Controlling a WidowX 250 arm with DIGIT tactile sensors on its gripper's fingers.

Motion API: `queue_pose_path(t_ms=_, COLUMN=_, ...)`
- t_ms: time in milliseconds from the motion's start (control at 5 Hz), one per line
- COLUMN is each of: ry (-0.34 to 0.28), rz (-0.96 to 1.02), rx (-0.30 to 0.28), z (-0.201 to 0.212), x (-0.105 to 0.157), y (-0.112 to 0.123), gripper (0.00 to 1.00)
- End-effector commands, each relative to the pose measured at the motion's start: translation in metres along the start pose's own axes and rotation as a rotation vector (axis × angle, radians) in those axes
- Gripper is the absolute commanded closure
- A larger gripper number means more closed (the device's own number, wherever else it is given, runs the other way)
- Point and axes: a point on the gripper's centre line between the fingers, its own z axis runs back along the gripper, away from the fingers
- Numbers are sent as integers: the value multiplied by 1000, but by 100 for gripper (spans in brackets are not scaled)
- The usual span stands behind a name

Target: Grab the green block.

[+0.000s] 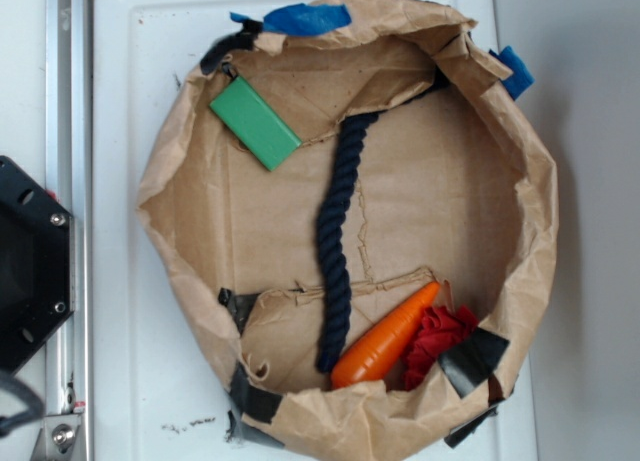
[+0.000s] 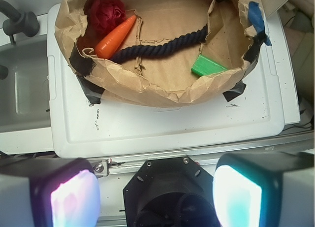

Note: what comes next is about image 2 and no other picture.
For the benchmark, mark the brown paper bag basket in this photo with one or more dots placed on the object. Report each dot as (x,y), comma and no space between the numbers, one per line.
(152,66)

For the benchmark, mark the blue tape piece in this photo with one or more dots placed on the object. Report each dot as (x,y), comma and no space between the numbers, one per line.
(255,17)

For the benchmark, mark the green block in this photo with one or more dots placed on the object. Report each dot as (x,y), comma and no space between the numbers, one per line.
(204,66)

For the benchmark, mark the steel corner bracket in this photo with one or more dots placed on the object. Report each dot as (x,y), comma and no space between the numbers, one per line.
(104,167)

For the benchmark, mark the orange plastic carrot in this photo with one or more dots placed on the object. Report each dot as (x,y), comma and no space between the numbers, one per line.
(106,48)

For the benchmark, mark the white plastic bin lid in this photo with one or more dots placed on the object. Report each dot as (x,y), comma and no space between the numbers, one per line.
(115,128)

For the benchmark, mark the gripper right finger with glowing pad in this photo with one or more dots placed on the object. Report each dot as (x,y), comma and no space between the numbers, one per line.
(274,189)

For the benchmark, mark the grey sink faucet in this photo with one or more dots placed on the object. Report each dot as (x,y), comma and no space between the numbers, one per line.
(18,21)

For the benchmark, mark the red crumpled cloth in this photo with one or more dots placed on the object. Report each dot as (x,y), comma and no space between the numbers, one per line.
(105,15)

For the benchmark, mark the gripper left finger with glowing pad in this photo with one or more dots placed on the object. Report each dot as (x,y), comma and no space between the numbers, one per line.
(48,192)

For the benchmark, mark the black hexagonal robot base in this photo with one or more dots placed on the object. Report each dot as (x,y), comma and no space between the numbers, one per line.
(173,192)

